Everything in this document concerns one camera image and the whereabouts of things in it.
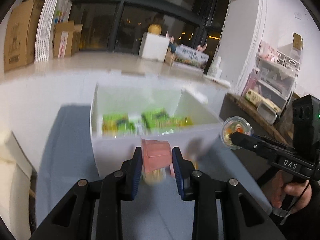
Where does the white cardboard storage box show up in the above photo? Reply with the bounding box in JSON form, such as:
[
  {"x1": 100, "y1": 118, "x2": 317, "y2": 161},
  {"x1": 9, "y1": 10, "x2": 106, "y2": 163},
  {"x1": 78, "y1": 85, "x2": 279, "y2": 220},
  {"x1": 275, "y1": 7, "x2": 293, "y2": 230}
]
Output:
[{"x1": 90, "y1": 85, "x2": 222, "y2": 178}]

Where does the yellow round fruit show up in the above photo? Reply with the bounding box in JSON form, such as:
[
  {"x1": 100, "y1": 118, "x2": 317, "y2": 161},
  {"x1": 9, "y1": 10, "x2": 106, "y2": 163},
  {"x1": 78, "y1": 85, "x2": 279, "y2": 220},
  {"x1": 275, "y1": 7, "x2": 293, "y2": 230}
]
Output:
[{"x1": 148, "y1": 23, "x2": 162, "y2": 35}]

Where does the printed landscape carton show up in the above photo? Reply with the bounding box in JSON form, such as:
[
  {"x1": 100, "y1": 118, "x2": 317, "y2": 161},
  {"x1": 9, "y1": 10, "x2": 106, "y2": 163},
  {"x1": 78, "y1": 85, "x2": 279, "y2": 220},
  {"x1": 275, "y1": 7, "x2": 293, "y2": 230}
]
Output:
[{"x1": 172, "y1": 45, "x2": 209, "y2": 73}]

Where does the open small cardboard box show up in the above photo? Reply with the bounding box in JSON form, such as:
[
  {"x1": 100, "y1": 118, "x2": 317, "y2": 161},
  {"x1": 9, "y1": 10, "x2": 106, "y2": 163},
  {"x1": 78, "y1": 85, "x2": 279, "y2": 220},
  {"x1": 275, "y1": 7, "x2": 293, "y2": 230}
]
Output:
[{"x1": 53, "y1": 21, "x2": 82, "y2": 58}]

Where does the white cushioned sofa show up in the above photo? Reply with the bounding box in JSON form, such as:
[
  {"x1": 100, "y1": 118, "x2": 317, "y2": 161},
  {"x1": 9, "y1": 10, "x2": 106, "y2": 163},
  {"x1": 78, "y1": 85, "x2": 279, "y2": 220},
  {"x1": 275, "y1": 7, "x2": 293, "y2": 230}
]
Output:
[{"x1": 0, "y1": 129, "x2": 33, "y2": 239}]

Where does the white plastic bottle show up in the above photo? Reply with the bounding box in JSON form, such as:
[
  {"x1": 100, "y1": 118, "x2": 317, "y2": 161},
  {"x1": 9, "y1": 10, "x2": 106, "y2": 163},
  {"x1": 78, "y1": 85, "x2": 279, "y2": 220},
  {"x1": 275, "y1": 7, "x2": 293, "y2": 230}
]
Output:
[{"x1": 207, "y1": 56, "x2": 222, "y2": 79}]

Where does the pink jelly cup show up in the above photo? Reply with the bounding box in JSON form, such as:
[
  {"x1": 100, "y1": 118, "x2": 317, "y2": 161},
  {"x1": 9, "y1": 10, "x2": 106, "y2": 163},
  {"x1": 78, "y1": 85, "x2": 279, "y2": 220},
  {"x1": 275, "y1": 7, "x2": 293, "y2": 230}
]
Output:
[{"x1": 141, "y1": 139, "x2": 175, "y2": 185}]

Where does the plastic drawer organizer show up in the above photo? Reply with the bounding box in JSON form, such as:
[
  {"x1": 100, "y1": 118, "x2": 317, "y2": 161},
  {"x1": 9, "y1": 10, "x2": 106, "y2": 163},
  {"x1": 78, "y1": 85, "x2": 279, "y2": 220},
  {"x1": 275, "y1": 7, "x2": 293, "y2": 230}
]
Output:
[{"x1": 242, "y1": 40, "x2": 303, "y2": 115}]

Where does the white dotted shopping bag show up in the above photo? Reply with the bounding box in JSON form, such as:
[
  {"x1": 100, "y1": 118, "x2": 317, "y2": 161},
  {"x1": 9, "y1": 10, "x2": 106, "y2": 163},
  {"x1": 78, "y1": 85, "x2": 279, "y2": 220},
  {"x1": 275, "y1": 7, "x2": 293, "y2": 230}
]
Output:
[{"x1": 34, "y1": 0, "x2": 72, "y2": 63}]

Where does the black tracking camera box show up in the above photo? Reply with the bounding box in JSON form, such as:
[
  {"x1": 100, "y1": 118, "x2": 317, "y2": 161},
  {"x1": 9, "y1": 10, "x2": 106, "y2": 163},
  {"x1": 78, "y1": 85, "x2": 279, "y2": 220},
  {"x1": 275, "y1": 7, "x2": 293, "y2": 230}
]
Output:
[{"x1": 291, "y1": 94, "x2": 320, "y2": 170}]

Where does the large brown cardboard box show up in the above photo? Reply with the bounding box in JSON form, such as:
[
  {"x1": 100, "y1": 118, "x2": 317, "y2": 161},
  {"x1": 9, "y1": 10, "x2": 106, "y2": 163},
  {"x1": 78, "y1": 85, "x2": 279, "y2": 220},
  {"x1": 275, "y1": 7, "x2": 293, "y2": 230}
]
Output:
[{"x1": 4, "y1": 0, "x2": 44, "y2": 72}]

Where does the white foam box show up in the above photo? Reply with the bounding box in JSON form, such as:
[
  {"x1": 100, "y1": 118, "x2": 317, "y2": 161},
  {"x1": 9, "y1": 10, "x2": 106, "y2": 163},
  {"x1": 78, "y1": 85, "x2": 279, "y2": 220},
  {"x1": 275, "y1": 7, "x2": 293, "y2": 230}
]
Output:
[{"x1": 138, "y1": 32, "x2": 170, "y2": 62}]

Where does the cartoon lid jelly cup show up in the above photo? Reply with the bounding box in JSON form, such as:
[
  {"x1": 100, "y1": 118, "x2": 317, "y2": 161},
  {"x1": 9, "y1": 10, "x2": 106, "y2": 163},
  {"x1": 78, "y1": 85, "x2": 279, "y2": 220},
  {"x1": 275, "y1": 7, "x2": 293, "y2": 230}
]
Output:
[{"x1": 220, "y1": 116, "x2": 254, "y2": 150}]

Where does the green seaweed snack bag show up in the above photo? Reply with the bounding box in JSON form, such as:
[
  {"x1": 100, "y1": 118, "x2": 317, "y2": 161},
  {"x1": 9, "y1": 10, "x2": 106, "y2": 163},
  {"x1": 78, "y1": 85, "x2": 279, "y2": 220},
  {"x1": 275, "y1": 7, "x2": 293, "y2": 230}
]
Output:
[{"x1": 101, "y1": 114, "x2": 136, "y2": 136}]

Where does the person right hand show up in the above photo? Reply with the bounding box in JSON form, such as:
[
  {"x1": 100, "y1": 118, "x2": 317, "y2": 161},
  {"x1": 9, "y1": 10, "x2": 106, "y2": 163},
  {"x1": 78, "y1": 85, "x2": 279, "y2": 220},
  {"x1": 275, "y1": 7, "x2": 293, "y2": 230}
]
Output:
[{"x1": 268, "y1": 171, "x2": 312, "y2": 213}]

